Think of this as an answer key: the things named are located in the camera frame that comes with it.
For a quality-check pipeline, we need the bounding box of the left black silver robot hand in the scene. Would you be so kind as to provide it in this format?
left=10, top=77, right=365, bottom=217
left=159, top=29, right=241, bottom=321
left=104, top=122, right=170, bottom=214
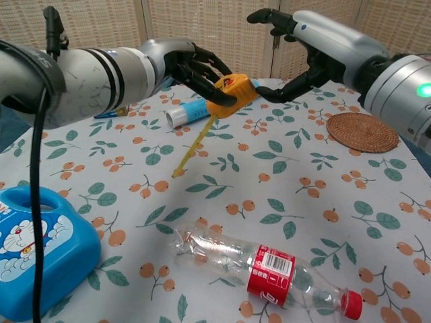
left=139, top=39, right=237, bottom=108

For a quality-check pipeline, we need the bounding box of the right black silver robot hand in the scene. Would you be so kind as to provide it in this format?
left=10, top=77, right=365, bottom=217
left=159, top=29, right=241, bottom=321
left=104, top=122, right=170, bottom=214
left=247, top=9, right=389, bottom=104

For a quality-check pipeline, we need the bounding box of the yellow tape measure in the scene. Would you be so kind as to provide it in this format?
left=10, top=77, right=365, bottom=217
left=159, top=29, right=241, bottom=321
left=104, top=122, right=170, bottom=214
left=171, top=74, right=261, bottom=180

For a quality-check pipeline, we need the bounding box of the blue white plastic bag roll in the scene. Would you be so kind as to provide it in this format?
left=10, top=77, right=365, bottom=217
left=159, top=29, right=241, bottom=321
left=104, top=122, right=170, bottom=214
left=165, top=79, right=262, bottom=128

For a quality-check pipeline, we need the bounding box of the woven bamboo folding screen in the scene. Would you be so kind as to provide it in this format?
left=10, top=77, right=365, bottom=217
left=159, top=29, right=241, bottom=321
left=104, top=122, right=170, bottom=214
left=0, top=0, right=431, bottom=87

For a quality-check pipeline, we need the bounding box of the orange blue carton box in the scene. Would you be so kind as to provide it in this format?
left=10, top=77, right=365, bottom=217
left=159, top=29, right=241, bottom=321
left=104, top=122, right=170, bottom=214
left=94, top=106, right=129, bottom=120

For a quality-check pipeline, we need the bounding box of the round woven rattan coaster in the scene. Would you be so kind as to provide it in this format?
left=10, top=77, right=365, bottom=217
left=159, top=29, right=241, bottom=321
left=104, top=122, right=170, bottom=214
left=325, top=112, right=401, bottom=154

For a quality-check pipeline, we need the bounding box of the floral print tablecloth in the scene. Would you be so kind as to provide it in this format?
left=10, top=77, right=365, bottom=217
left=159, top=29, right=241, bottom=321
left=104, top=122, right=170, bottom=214
left=0, top=77, right=431, bottom=323

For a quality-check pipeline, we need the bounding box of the dark blue table cover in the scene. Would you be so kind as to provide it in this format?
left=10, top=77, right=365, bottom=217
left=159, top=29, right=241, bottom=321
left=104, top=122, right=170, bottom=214
left=0, top=100, right=32, bottom=154

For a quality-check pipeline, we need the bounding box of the clear plastic bottle red label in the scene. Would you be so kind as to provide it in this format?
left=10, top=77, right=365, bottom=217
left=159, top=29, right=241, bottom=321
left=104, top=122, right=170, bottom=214
left=172, top=220, right=364, bottom=319

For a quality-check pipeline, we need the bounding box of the blue cartoon detergent bottle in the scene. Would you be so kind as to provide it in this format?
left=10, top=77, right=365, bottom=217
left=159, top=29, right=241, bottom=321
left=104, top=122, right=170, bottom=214
left=0, top=186, right=102, bottom=312

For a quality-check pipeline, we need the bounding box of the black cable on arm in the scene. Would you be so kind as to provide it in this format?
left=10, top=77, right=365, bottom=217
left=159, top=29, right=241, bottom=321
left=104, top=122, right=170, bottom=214
left=29, top=5, right=69, bottom=323

